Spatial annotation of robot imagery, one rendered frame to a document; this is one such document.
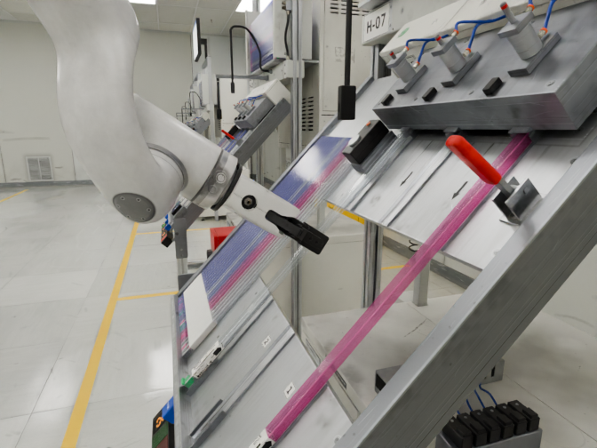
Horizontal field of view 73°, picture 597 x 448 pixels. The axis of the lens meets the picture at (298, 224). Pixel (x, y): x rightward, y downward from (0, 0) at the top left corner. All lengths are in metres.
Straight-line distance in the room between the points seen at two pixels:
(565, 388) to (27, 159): 9.15
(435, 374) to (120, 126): 0.37
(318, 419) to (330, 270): 1.55
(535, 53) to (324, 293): 1.64
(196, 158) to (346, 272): 1.53
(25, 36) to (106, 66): 9.03
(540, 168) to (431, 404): 0.25
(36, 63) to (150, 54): 2.02
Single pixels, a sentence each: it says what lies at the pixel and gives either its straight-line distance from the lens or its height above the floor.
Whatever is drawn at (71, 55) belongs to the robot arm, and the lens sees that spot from 0.48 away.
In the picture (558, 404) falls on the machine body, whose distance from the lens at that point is 0.94.
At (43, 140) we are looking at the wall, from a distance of 9.33.
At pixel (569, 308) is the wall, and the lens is 2.59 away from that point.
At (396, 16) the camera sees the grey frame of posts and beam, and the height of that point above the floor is 1.34.
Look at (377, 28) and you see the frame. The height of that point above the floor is 1.33.
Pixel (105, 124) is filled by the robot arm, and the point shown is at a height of 1.11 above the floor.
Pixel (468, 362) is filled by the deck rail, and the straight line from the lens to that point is 0.39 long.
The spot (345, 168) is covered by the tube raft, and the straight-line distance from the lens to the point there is 0.73.
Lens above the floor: 1.11
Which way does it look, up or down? 13 degrees down
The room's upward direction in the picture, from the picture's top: straight up
